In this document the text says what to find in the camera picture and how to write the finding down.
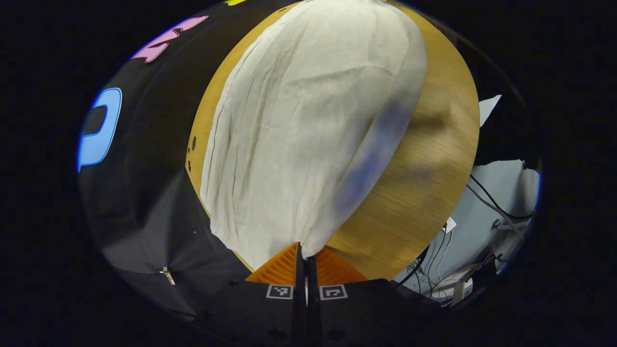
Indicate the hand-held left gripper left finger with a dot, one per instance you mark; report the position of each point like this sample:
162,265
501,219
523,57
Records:
300,289

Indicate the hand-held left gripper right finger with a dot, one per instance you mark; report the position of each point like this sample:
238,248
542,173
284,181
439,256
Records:
312,289

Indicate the white jeans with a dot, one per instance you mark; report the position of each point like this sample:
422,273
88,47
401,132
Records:
299,125

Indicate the silver binder clip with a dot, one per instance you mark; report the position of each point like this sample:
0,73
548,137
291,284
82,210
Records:
167,275

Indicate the black backdrop cloth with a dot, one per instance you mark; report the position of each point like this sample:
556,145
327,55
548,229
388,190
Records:
154,193

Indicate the white wall plug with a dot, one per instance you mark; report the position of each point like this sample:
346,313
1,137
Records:
450,224

